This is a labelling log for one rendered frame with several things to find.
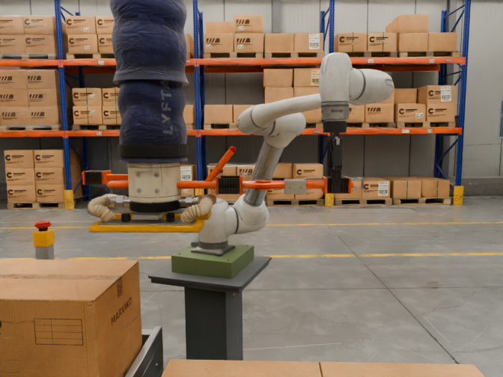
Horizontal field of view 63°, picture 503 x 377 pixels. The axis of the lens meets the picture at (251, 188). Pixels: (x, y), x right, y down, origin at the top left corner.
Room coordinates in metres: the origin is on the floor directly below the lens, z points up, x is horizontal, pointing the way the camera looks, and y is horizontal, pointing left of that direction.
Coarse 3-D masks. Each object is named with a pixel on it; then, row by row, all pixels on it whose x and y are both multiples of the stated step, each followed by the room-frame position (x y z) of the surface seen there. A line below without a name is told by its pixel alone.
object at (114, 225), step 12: (168, 216) 1.25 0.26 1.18; (96, 228) 1.22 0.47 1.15; (108, 228) 1.22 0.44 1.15; (120, 228) 1.22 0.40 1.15; (132, 228) 1.22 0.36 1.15; (144, 228) 1.22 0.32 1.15; (156, 228) 1.21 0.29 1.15; (168, 228) 1.21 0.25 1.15; (180, 228) 1.21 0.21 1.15; (192, 228) 1.21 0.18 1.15
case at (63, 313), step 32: (0, 288) 1.27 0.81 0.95; (32, 288) 1.27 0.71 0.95; (64, 288) 1.27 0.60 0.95; (96, 288) 1.26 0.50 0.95; (128, 288) 1.44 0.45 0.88; (0, 320) 1.19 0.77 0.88; (32, 320) 1.18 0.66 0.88; (64, 320) 1.17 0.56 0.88; (96, 320) 1.17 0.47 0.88; (128, 320) 1.43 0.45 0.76; (0, 352) 1.19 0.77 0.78; (32, 352) 1.18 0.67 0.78; (64, 352) 1.18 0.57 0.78; (96, 352) 1.17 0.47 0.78; (128, 352) 1.41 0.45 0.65
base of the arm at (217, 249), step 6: (198, 246) 2.09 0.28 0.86; (204, 246) 2.05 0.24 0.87; (210, 246) 2.04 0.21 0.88; (216, 246) 2.04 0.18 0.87; (222, 246) 2.06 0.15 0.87; (228, 246) 2.11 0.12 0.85; (234, 246) 2.15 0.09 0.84; (192, 252) 2.06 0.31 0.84; (198, 252) 2.06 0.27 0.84; (204, 252) 2.04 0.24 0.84; (210, 252) 2.03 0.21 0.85; (216, 252) 2.02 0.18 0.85; (222, 252) 2.03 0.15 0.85
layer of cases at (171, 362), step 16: (176, 368) 1.48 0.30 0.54; (192, 368) 1.48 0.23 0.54; (208, 368) 1.48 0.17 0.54; (224, 368) 1.48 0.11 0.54; (240, 368) 1.48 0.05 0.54; (256, 368) 1.48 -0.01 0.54; (272, 368) 1.48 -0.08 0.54; (288, 368) 1.48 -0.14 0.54; (304, 368) 1.48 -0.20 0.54; (320, 368) 1.48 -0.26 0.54; (336, 368) 1.47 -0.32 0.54; (352, 368) 1.47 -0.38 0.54; (368, 368) 1.47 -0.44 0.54; (384, 368) 1.47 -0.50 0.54; (400, 368) 1.47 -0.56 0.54; (416, 368) 1.47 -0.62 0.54; (432, 368) 1.47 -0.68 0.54; (448, 368) 1.47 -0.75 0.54; (464, 368) 1.47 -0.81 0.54
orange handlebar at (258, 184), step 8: (112, 176) 1.62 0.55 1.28; (120, 176) 1.61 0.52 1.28; (112, 184) 1.33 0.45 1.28; (120, 184) 1.33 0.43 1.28; (128, 184) 1.33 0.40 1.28; (184, 184) 1.33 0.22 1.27; (192, 184) 1.33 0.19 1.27; (200, 184) 1.33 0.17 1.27; (208, 184) 1.33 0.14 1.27; (248, 184) 1.32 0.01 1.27; (256, 184) 1.32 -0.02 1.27; (264, 184) 1.32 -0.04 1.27; (272, 184) 1.32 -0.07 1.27; (280, 184) 1.32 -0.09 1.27; (312, 184) 1.32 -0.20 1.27; (320, 184) 1.32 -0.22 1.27; (352, 184) 1.32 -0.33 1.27
